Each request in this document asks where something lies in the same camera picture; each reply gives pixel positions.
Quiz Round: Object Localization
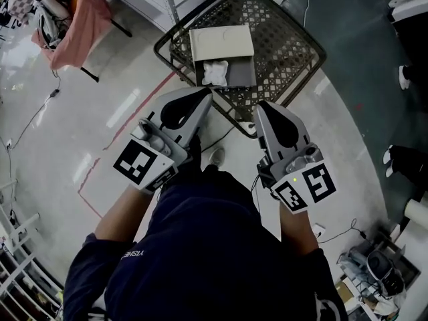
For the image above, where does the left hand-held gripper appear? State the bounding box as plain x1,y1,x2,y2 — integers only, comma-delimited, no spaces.
112,87,214,194

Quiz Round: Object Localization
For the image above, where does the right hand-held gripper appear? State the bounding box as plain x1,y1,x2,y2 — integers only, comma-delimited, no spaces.
253,100,337,215

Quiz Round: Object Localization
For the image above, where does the white item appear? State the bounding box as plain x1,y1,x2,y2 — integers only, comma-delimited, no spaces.
202,59,230,87

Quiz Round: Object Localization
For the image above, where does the white cardboard box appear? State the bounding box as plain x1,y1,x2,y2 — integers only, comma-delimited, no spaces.
188,24,258,88

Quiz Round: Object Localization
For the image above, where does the person's left forearm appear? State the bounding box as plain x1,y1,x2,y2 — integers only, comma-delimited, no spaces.
94,183,158,244

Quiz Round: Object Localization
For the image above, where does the person's right forearm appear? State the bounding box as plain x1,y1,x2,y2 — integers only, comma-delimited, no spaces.
278,201,320,257

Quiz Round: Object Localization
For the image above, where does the open cardboard box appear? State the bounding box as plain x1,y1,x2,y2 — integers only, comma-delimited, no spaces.
334,278,360,306

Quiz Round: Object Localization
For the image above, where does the person's black trouser leg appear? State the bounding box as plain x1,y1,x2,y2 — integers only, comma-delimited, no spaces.
403,64,428,90
389,144,428,183
180,134,203,177

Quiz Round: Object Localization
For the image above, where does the person's white shoe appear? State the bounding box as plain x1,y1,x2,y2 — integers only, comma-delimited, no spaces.
382,144,396,179
398,65,412,90
208,147,227,167

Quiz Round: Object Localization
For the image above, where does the black metal mesh basket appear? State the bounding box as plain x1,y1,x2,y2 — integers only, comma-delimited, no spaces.
153,0,328,140

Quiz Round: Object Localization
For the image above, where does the pink cloth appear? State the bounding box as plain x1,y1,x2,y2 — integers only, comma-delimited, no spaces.
31,0,114,71

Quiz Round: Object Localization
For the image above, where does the person's dark navy shirt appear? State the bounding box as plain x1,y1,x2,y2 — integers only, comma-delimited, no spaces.
62,164,349,321

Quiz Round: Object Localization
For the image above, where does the white paper roll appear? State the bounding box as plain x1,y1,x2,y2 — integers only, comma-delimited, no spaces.
403,199,428,227

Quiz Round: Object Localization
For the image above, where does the grey and black headset device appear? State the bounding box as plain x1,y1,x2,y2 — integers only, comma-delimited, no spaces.
365,250,407,298

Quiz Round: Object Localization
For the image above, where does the white metal rack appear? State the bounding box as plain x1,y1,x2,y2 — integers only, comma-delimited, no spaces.
0,179,65,321

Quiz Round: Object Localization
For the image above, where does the black chair frame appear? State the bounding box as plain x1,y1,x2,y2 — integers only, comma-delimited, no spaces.
80,17,134,83

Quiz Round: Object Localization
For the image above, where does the grey metal shelf post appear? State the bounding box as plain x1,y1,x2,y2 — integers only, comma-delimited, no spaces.
156,0,179,28

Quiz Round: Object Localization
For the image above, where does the black floor cable with adapter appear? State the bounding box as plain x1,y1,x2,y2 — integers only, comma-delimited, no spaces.
5,69,62,150

